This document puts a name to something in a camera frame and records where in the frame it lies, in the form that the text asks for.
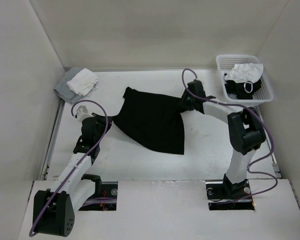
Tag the black tank top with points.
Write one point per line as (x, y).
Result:
(152, 120)

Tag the folded grey tank top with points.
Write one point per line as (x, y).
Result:
(62, 90)

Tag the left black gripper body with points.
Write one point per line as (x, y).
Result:
(101, 126)

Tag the black clothes in basket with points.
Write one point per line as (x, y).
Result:
(242, 91)

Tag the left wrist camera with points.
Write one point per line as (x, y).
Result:
(82, 113)

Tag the white tank top in basket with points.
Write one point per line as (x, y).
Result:
(246, 72)

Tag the folded white tank top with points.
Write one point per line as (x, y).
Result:
(83, 82)

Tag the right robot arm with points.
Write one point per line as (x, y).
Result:
(246, 135)

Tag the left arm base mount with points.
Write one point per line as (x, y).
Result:
(104, 199)

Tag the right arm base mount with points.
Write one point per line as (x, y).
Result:
(225, 196)

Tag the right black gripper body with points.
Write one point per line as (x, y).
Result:
(186, 102)

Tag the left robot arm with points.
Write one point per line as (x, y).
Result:
(54, 209)

